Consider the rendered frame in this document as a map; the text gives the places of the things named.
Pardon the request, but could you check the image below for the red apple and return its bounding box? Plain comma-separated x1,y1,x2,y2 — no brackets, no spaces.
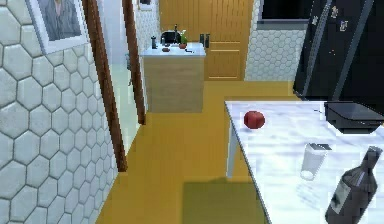
243,110,267,130

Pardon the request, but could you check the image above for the wooden kitchen counter cabinet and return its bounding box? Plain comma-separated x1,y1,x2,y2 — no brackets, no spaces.
139,41,207,114

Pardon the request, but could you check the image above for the small potted green plant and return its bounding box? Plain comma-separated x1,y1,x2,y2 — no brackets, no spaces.
178,29,189,50

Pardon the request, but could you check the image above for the black toaster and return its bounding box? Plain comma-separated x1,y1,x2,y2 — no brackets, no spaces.
160,30,179,45

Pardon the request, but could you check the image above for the wooden room door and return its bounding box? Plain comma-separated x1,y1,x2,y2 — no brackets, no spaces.
159,0,255,82

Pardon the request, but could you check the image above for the white marble table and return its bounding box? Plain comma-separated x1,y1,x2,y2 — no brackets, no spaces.
224,100,384,224

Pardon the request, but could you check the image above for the clear drinking glass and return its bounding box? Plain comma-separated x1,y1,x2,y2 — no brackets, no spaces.
299,142,332,182

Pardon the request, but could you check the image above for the dark window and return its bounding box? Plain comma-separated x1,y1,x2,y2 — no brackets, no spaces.
257,0,316,25

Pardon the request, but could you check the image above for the black square bowl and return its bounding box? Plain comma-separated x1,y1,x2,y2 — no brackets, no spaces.
323,101,384,135

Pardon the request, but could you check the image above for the framed portrait picture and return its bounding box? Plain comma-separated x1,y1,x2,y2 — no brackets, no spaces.
25,0,89,55

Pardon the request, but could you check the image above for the black fridge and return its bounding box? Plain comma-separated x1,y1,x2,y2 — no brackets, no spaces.
292,0,384,116

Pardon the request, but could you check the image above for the dark glass bottle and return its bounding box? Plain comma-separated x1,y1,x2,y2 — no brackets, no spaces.
324,145,384,224

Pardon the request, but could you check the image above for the brown wooden doorway frame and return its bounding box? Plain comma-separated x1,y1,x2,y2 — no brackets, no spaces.
81,0,147,173

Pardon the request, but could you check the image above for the small framed wall picture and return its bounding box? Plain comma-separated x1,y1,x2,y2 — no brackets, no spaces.
137,0,154,12

